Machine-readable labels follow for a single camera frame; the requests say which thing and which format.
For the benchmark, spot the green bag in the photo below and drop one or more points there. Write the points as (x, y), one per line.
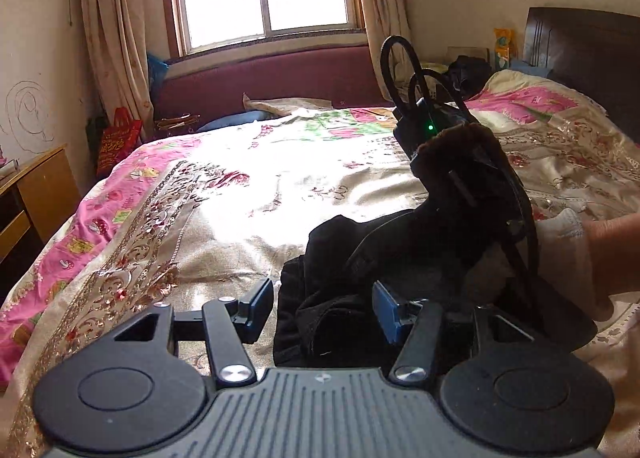
(95, 138)

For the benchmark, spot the red gift bag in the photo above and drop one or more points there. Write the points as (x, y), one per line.
(119, 143)

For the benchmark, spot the blue plastic bag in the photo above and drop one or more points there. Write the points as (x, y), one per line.
(157, 73)

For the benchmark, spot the black pants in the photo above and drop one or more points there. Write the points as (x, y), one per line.
(330, 288)

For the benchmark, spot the cream folded cloth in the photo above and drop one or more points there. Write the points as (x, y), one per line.
(285, 107)

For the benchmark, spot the maroon upholstered bench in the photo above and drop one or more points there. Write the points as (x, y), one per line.
(280, 75)

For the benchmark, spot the wooden desk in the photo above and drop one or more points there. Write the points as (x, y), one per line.
(45, 188)

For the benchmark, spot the person's right forearm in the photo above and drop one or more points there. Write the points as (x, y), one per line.
(615, 248)

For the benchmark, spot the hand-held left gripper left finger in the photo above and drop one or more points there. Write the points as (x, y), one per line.
(260, 310)

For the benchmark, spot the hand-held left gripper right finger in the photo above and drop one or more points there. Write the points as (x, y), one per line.
(387, 310)

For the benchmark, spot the blue pillow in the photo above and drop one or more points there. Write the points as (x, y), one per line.
(230, 122)

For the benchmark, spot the brown handbag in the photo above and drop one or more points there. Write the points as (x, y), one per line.
(177, 122)

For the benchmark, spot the beige floral curtain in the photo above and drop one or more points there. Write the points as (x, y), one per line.
(117, 38)
(382, 3)

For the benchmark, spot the dark wooden headboard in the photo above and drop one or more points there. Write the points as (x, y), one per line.
(585, 58)

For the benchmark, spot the floral bedspread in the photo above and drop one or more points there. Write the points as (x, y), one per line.
(240, 188)

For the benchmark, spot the black bag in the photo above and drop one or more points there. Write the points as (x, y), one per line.
(467, 75)

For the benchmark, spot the orange packet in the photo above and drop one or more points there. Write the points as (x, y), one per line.
(503, 45)

